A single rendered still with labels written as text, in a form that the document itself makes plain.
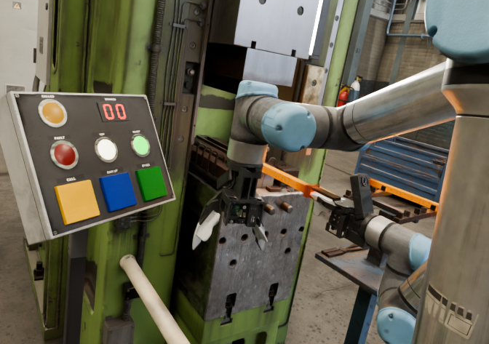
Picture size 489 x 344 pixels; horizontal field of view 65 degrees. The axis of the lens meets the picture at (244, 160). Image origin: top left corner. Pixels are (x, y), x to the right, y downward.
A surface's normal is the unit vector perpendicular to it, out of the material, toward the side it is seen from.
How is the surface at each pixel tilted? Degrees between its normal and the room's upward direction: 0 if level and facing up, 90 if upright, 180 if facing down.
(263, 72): 90
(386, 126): 130
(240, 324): 90
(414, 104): 108
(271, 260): 90
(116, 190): 60
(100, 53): 90
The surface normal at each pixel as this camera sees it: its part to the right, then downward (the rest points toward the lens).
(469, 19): -0.86, -0.22
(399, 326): -0.37, 0.17
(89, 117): 0.82, -0.25
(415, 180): -0.78, 0.02
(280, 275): 0.55, 0.29
